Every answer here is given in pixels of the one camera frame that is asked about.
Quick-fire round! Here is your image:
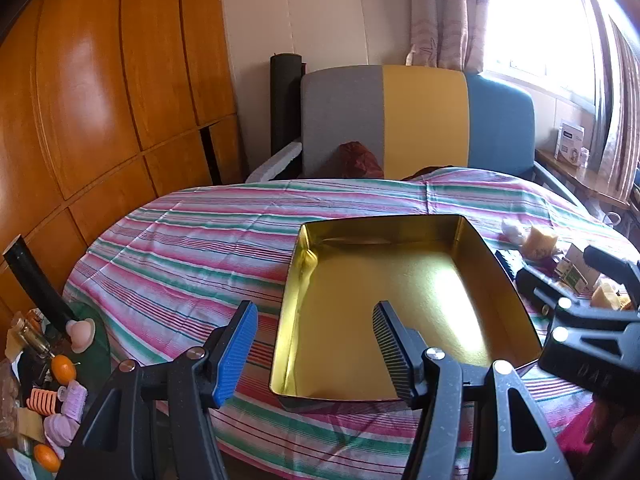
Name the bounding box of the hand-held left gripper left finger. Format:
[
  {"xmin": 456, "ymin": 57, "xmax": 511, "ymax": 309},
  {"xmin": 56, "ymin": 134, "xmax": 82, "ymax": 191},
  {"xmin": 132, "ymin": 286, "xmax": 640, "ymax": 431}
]
[{"xmin": 57, "ymin": 300, "xmax": 259, "ymax": 480}]

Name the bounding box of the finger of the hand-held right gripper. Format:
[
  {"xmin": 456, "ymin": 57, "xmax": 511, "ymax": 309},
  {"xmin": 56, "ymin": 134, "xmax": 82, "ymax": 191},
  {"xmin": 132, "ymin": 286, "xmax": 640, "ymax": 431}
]
[
  {"xmin": 582, "ymin": 244, "xmax": 640, "ymax": 301},
  {"xmin": 495, "ymin": 249, "xmax": 568, "ymax": 318}
]

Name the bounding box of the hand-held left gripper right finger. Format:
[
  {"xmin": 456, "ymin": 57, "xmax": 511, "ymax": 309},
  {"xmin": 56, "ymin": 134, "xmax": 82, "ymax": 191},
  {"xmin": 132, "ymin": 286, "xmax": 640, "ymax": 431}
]
[{"xmin": 371, "ymin": 300, "xmax": 576, "ymax": 480}]

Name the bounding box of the gold tin box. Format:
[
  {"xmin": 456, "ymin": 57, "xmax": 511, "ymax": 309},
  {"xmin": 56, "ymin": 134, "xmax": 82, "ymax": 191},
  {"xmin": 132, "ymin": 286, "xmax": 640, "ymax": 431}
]
[{"xmin": 268, "ymin": 214, "xmax": 544, "ymax": 413}]

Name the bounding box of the yellow sponge block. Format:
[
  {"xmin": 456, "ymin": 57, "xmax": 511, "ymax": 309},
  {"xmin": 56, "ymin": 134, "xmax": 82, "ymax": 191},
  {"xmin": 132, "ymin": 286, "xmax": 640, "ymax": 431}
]
[
  {"xmin": 590, "ymin": 282, "xmax": 633, "ymax": 311},
  {"xmin": 520, "ymin": 224, "xmax": 558, "ymax": 261}
]

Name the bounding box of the small green white box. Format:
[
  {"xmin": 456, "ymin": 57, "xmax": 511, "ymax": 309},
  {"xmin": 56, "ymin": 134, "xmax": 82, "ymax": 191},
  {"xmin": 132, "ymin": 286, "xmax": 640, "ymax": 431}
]
[{"xmin": 552, "ymin": 244, "xmax": 601, "ymax": 296}]

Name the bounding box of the silvery white wrapped item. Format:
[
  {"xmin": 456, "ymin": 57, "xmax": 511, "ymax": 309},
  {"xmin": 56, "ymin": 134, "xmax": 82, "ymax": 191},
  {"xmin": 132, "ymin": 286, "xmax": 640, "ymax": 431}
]
[{"xmin": 501, "ymin": 217, "xmax": 531, "ymax": 248}]

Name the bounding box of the person's red garment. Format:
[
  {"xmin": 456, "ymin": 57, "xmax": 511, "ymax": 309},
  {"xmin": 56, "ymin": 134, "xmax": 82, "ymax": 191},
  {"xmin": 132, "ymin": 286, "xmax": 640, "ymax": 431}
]
[{"xmin": 557, "ymin": 395, "xmax": 640, "ymax": 480}]

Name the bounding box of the wooden desk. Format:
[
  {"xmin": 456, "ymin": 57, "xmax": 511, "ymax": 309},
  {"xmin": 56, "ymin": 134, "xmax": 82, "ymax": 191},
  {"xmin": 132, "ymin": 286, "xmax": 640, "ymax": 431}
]
[{"xmin": 535, "ymin": 147, "xmax": 633, "ymax": 211}]

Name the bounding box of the striped tablecloth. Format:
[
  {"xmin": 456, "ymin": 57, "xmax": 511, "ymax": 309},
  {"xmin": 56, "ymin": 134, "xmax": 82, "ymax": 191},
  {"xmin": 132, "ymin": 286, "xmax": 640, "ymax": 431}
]
[{"xmin": 62, "ymin": 167, "xmax": 640, "ymax": 480}]

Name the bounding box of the white product box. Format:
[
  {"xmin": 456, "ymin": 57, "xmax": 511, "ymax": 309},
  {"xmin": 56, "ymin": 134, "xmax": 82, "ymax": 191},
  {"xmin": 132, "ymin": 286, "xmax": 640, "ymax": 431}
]
[{"xmin": 554, "ymin": 120, "xmax": 586, "ymax": 166}]

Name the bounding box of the green glass side table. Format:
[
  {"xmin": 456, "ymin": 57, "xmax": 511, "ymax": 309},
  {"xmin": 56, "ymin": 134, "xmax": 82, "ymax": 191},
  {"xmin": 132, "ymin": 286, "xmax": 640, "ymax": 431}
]
[{"xmin": 0, "ymin": 300, "xmax": 116, "ymax": 480}]

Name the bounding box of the pink ceramic figure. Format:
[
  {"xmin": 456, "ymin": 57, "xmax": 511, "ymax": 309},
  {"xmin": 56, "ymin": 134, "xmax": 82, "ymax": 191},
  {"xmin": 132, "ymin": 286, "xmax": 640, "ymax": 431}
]
[{"xmin": 67, "ymin": 317, "xmax": 96, "ymax": 353}]

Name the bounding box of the patterned beige curtain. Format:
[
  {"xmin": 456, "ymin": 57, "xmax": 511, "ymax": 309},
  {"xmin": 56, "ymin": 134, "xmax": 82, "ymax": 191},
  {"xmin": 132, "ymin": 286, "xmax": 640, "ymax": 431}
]
[
  {"xmin": 585, "ymin": 0, "xmax": 640, "ymax": 203},
  {"xmin": 405, "ymin": 0, "xmax": 488, "ymax": 73}
]

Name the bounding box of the orange fruit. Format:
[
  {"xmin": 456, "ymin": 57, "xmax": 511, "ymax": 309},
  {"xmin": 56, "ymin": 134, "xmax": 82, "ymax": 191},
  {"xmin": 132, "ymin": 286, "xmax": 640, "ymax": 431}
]
[
  {"xmin": 34, "ymin": 444, "xmax": 62, "ymax": 473},
  {"xmin": 51, "ymin": 355, "xmax": 77, "ymax": 382}
]

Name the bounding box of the lilac soft item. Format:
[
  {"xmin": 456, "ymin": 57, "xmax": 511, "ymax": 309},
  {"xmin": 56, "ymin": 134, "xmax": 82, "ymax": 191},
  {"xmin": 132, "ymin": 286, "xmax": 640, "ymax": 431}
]
[{"xmin": 44, "ymin": 412, "xmax": 81, "ymax": 448}]

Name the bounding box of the orange ribbed item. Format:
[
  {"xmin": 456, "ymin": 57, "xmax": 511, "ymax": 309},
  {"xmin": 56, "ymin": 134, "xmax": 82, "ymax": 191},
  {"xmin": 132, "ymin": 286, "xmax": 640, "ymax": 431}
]
[{"xmin": 27, "ymin": 385, "xmax": 61, "ymax": 416}]

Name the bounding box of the dark red cloth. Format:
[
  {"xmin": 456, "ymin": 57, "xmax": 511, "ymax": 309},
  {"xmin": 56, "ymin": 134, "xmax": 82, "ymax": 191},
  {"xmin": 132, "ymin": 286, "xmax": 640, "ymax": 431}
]
[{"xmin": 320, "ymin": 141, "xmax": 386, "ymax": 179}]

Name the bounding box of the grey yellow blue chair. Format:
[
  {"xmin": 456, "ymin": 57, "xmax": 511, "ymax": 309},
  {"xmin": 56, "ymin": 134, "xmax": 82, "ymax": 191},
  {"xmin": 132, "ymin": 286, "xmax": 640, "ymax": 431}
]
[{"xmin": 245, "ymin": 64, "xmax": 586, "ymax": 211}]

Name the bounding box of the black curved tube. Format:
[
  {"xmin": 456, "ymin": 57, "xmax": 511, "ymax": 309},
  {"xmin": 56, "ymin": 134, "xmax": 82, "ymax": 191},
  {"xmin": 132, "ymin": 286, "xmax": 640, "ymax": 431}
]
[{"xmin": 2, "ymin": 237, "xmax": 76, "ymax": 341}]

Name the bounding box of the glass bottle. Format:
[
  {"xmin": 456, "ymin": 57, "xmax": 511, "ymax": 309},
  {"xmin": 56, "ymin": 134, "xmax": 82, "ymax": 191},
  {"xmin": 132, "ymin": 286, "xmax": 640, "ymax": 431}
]
[{"xmin": 7, "ymin": 310, "xmax": 51, "ymax": 361}]

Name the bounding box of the black roll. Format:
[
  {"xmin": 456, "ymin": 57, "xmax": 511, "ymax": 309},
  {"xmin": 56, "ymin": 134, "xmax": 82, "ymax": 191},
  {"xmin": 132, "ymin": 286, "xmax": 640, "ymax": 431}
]
[{"xmin": 270, "ymin": 52, "xmax": 307, "ymax": 158}]

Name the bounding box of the window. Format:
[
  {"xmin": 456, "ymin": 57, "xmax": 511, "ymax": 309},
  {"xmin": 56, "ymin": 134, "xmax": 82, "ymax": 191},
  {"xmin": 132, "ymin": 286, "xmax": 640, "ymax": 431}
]
[{"xmin": 482, "ymin": 0, "xmax": 601, "ymax": 106}]

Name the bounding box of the wooden wardrobe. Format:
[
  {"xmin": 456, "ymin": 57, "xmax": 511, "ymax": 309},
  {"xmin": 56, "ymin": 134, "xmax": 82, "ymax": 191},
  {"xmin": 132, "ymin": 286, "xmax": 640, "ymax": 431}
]
[{"xmin": 0, "ymin": 0, "xmax": 248, "ymax": 341}]

